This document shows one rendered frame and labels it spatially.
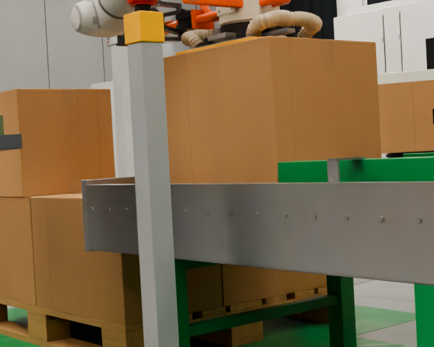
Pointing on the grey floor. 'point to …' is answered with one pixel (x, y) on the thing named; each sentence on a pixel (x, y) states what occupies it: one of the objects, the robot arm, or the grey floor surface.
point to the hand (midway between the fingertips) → (191, 23)
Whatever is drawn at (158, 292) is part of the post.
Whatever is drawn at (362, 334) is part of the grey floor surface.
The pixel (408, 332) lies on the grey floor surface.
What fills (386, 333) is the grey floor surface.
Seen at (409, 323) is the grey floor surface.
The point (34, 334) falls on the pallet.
